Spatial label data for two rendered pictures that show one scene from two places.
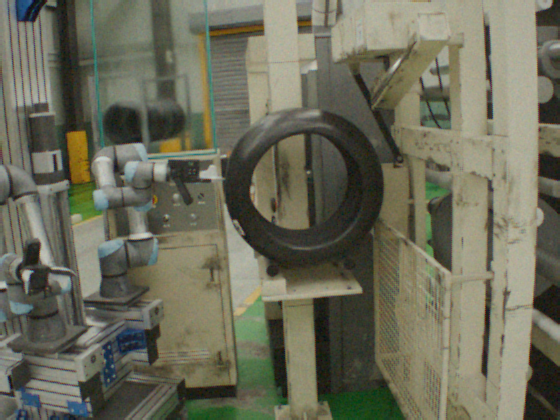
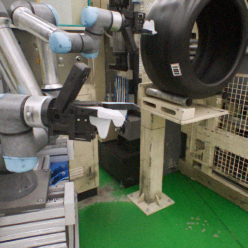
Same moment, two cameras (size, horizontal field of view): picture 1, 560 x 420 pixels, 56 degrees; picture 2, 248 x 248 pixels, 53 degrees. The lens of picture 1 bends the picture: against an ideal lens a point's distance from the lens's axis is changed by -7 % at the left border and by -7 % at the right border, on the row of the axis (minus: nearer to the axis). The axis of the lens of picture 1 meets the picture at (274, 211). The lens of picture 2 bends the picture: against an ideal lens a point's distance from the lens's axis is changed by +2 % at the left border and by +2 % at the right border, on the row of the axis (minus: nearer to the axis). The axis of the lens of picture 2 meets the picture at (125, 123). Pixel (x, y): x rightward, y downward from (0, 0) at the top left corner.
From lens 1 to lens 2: 1.41 m
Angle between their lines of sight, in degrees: 29
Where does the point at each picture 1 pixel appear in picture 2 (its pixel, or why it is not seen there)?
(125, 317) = (50, 154)
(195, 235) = not seen: hidden behind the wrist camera
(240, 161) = (185, 14)
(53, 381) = (27, 236)
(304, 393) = (156, 183)
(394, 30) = not seen: outside the picture
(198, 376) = (75, 187)
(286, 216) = not seen: hidden behind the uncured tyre
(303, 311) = (160, 131)
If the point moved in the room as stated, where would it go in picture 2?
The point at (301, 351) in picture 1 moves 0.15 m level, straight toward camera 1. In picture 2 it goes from (157, 157) to (170, 166)
